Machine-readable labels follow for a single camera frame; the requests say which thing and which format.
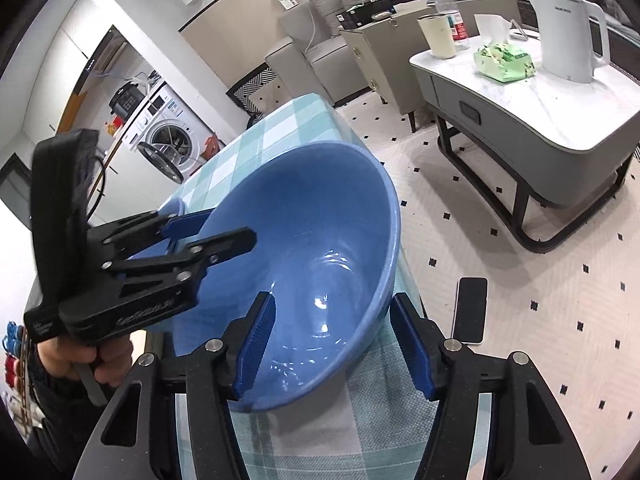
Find small blue bowl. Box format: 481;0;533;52
124;196;188;266

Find large blue bowl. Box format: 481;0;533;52
169;141;400;413

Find person's left hand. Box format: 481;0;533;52
37;336;134;388

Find white washing machine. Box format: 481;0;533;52
122;84;215;184

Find black smartphone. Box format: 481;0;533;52
452;276;488;344

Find black pressure cooker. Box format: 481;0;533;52
108;82;144;122

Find black white patterned rug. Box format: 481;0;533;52
226;63;277;127

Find grey sofa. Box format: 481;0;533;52
266;0;370;104

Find grey side cabinet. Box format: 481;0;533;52
340;0;524;134

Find white coffee table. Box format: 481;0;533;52
409;37;639;254

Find cream tumbler cup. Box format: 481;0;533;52
418;13;457;60

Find clear plastic bottle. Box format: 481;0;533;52
433;0;470;50

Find green tissue pack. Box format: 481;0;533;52
473;42;536;84

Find white electric kettle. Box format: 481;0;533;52
529;0;611;84

